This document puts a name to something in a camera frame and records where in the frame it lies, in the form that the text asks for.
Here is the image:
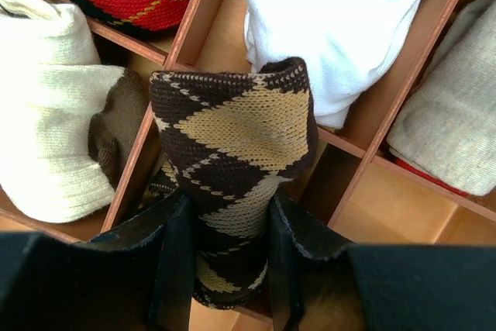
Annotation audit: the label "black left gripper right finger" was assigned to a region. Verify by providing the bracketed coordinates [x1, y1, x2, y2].
[268, 190, 495, 330]

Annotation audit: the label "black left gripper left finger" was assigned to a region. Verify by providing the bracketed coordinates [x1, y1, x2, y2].
[1, 191, 195, 330]

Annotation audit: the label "cream brown striped sock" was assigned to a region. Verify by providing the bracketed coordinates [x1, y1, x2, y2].
[1, 0, 148, 223]

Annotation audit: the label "brown argyle sock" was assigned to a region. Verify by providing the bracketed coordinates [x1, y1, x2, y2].
[149, 57, 319, 309]

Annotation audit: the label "rolled cream socks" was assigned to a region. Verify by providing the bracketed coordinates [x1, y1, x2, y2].
[387, 0, 495, 196]

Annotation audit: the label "rolled white socks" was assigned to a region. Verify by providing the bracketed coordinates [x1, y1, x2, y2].
[244, 0, 421, 129]

